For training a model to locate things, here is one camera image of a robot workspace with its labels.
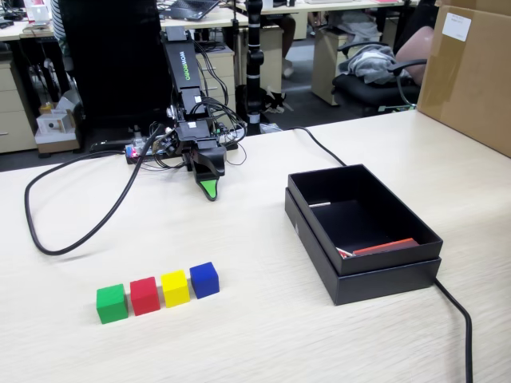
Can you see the light wood office desk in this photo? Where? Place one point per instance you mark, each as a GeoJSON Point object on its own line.
{"type": "Point", "coordinates": [171, 22]}
{"type": "Point", "coordinates": [339, 6]}
{"type": "Point", "coordinates": [38, 35]}

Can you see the person in striped shirt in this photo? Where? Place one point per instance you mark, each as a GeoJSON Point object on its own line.
{"type": "Point", "coordinates": [59, 20]}

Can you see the black pole with white bands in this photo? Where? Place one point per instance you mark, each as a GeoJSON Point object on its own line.
{"type": "Point", "coordinates": [254, 60]}

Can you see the seated person with bare legs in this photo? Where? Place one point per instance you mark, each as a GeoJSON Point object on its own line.
{"type": "Point", "coordinates": [288, 32]}

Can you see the large brown cardboard box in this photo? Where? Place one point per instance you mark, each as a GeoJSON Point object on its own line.
{"type": "Point", "coordinates": [471, 80]}

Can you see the yellow wooden cube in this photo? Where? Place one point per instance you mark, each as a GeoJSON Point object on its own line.
{"type": "Point", "coordinates": [175, 289]}

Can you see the metal table clamp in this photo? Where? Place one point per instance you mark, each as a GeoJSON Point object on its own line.
{"type": "Point", "coordinates": [137, 137]}

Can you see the black cardboard box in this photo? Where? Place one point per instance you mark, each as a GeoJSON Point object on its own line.
{"type": "Point", "coordinates": [351, 227]}

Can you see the grey garment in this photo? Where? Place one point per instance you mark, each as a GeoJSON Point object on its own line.
{"type": "Point", "coordinates": [371, 60]}

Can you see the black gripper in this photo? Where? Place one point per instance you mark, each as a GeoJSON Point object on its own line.
{"type": "Point", "coordinates": [193, 135]}

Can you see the controller circuit board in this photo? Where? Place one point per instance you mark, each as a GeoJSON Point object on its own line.
{"type": "Point", "coordinates": [133, 151]}

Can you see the open black laptop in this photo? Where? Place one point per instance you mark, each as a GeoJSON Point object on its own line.
{"type": "Point", "coordinates": [191, 8]}

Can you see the small yellow item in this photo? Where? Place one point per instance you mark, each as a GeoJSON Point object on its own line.
{"type": "Point", "coordinates": [48, 107]}

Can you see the clear plastic bag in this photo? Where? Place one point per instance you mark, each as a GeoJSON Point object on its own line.
{"type": "Point", "coordinates": [269, 128]}

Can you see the black armrest office chair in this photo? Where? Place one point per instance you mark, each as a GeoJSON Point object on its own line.
{"type": "Point", "coordinates": [359, 93]}

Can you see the black open box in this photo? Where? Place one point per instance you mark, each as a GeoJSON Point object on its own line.
{"type": "Point", "coordinates": [383, 285]}

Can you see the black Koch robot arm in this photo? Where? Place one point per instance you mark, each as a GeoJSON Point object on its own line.
{"type": "Point", "coordinates": [181, 60]}

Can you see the blue wooden cube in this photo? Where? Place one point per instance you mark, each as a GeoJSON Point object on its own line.
{"type": "Point", "coordinates": [204, 281]}

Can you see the red wooden cube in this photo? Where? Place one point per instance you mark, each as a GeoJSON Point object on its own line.
{"type": "Point", "coordinates": [144, 297]}

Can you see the black and white floor object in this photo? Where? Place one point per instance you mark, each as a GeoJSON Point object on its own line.
{"type": "Point", "coordinates": [275, 101]}

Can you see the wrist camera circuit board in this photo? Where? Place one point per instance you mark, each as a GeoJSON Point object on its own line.
{"type": "Point", "coordinates": [165, 143]}

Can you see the seated person with bare knee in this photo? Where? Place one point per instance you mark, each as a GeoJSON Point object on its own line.
{"type": "Point", "coordinates": [415, 48]}

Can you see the open box with white packaging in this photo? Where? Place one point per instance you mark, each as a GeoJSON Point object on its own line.
{"type": "Point", "coordinates": [56, 125]}

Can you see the large black office chair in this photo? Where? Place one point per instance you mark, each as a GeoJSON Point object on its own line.
{"type": "Point", "coordinates": [116, 60]}

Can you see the green wooden cube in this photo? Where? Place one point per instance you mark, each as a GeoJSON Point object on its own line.
{"type": "Point", "coordinates": [112, 305]}

